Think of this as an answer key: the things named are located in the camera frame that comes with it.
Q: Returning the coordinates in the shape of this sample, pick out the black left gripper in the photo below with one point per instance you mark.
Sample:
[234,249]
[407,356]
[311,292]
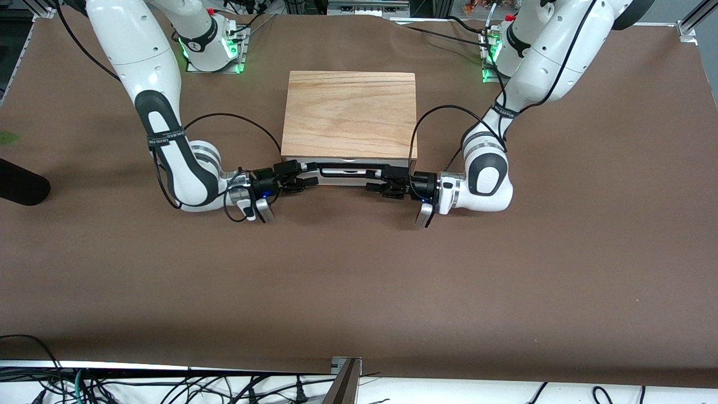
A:
[422,186]

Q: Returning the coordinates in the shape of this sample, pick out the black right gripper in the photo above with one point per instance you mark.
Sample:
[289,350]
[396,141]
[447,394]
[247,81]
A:
[262,184]

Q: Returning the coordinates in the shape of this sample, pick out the white front drawer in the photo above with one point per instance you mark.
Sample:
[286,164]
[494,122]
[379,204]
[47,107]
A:
[348,180]

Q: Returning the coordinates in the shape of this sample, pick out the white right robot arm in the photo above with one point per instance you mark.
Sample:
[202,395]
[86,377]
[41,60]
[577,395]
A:
[134,50]

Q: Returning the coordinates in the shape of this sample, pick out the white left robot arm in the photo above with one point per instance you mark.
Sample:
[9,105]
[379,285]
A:
[549,50]

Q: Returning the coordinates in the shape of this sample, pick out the wooden top cabinet box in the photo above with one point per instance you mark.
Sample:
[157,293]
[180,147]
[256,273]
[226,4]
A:
[350,112]

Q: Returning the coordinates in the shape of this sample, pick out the brown table cover sheet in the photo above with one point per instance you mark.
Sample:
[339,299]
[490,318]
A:
[359,269]

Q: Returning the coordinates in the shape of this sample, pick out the grey metal background device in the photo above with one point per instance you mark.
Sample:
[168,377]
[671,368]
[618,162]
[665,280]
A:
[364,8]

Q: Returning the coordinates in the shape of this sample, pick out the black rounded cylinder object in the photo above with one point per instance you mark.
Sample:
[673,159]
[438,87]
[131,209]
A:
[22,185]

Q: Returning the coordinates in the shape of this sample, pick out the small green object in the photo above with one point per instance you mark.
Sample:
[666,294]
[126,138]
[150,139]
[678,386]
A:
[7,137]

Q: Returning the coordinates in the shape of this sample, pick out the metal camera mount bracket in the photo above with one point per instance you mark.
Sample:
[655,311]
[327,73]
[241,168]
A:
[348,387]

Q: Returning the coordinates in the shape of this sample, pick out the aluminium frame rail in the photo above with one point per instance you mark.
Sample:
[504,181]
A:
[46,11]

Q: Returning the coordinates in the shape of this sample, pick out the aluminium corner bracket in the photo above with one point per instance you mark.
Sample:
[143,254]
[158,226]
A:
[687,28]

